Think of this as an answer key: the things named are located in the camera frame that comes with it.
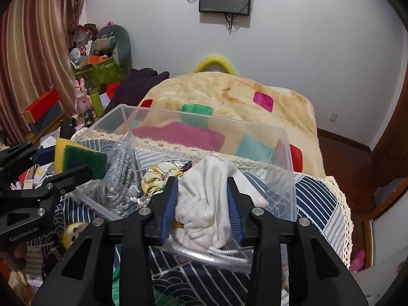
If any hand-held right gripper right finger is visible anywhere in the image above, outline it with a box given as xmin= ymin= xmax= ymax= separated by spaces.
xmin=226 ymin=176 xmax=368 ymax=306

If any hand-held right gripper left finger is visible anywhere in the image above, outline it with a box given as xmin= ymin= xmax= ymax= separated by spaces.
xmin=32 ymin=176 xmax=179 ymax=306

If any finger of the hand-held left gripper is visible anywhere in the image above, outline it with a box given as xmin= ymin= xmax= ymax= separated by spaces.
xmin=0 ymin=142 xmax=62 ymax=175
xmin=0 ymin=164 xmax=94 ymax=219

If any yellow green sponge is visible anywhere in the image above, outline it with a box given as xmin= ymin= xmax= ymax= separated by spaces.
xmin=54 ymin=137 xmax=108 ymax=181

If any white towel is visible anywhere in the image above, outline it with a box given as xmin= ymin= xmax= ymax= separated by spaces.
xmin=174 ymin=156 xmax=271 ymax=251

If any clear plastic box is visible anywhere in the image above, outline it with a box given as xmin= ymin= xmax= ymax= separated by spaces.
xmin=71 ymin=103 xmax=296 ymax=274

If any yellow floral cloth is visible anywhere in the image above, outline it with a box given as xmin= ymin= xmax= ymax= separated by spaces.
xmin=141 ymin=160 xmax=196 ymax=196

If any red and grey box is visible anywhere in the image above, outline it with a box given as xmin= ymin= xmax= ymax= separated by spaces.
xmin=21 ymin=88 xmax=63 ymax=134

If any yellow duck toy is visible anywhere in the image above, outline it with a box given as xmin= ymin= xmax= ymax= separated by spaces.
xmin=62 ymin=222 xmax=89 ymax=250

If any silver metallic cloth in bag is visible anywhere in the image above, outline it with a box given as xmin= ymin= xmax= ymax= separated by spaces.
xmin=105 ymin=148 xmax=145 ymax=221

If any pink rabbit plush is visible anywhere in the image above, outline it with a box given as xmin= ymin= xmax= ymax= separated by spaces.
xmin=73 ymin=79 xmax=93 ymax=113

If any green bottle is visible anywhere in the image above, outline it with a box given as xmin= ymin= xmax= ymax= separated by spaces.
xmin=90 ymin=89 xmax=104 ymax=119

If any blue white patterned tablecloth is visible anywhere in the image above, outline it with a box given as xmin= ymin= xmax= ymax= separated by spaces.
xmin=25 ymin=127 xmax=353 ymax=306

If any green patterned box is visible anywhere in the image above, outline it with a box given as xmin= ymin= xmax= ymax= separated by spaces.
xmin=74 ymin=57 xmax=129 ymax=90

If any striped brown curtain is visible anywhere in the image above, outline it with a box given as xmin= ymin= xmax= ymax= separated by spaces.
xmin=0 ymin=0 xmax=87 ymax=145

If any beige blanket with coloured squares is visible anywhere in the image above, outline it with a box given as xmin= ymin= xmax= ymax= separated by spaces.
xmin=136 ymin=73 xmax=328 ymax=180

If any dark purple garment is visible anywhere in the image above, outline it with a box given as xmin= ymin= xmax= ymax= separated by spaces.
xmin=103 ymin=68 xmax=171 ymax=119

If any pink slipper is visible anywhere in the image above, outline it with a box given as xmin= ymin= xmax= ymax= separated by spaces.
xmin=349 ymin=250 xmax=367 ymax=273

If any grey green plush toy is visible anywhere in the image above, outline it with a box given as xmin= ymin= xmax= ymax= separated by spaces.
xmin=95 ymin=24 xmax=133 ymax=71

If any wooden cabinet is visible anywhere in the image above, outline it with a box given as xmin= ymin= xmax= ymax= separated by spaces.
xmin=370 ymin=70 xmax=408 ymax=198

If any yellow foam ring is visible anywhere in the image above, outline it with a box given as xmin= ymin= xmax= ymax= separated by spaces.
xmin=193 ymin=55 xmax=238 ymax=76

